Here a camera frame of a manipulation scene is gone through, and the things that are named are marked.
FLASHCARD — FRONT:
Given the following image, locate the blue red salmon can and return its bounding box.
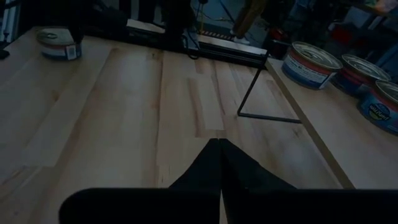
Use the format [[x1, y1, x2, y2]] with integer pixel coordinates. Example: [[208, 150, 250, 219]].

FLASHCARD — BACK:
[[356, 79, 398, 137], [330, 54, 392, 98], [35, 26, 83, 62], [281, 40, 343, 91]]

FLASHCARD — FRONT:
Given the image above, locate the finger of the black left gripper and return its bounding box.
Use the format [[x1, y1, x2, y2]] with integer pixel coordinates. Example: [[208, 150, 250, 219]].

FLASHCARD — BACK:
[[68, 18, 86, 45]]

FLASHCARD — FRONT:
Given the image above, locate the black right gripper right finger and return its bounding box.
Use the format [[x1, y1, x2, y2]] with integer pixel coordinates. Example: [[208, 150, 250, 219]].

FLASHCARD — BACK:
[[219, 138, 398, 224]]

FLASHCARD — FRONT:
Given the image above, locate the person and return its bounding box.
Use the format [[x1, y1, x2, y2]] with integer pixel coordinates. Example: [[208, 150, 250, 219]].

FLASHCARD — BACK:
[[231, 0, 269, 45]]

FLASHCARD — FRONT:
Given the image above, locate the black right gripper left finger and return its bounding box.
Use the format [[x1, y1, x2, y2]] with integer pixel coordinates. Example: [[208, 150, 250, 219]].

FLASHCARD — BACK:
[[58, 138, 223, 224]]

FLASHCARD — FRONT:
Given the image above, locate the wooden shelf black frame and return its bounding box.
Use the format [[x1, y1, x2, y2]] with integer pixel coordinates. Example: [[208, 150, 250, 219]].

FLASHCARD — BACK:
[[236, 51, 398, 190]]

